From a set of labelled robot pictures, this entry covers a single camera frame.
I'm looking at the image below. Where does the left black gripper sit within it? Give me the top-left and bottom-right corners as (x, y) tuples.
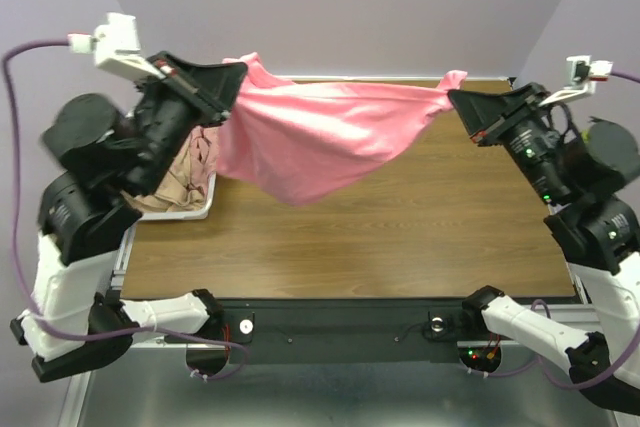
(146, 45), (263, 189)

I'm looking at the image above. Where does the purple cable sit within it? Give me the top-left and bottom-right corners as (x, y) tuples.
(0, 39), (250, 383)
(467, 68), (640, 392)

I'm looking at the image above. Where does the pink t shirt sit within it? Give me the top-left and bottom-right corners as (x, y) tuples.
(216, 53), (467, 205)

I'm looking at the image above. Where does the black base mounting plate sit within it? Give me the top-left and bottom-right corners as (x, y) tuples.
(196, 298), (492, 365)

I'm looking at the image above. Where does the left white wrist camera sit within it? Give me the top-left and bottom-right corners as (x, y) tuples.
(67, 12), (164, 82)

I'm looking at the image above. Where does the beige t shirt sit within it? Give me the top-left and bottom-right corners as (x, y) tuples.
(123, 127), (219, 213)

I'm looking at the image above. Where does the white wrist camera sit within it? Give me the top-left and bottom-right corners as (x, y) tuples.
(540, 55), (613, 106)
(67, 12), (164, 82)

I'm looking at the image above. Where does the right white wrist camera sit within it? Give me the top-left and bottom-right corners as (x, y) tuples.
(540, 55), (613, 106)

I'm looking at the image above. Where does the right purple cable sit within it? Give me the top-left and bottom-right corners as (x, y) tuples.
(467, 68), (640, 392)

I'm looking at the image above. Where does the white plastic laundry basket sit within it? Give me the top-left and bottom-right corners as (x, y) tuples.
(128, 173), (216, 221)

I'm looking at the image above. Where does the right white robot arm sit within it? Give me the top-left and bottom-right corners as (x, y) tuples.
(448, 83), (639, 415)

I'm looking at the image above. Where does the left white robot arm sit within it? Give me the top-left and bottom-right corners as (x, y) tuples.
(10, 53), (248, 382)

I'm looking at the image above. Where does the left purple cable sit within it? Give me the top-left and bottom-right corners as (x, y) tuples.
(0, 39), (250, 383)

